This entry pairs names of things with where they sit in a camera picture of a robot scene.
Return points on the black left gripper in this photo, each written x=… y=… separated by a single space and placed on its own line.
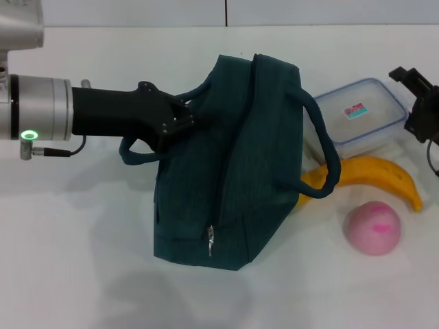
x=113 y=113

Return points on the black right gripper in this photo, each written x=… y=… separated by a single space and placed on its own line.
x=423 y=118

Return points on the dark teal insulated lunch bag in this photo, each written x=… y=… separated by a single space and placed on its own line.
x=223 y=171

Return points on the clear plastic food container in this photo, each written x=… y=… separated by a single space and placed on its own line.
x=356 y=116

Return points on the yellow banana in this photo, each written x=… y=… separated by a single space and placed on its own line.
x=374 y=171

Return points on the pink peach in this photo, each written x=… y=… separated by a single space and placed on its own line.
x=372 y=229

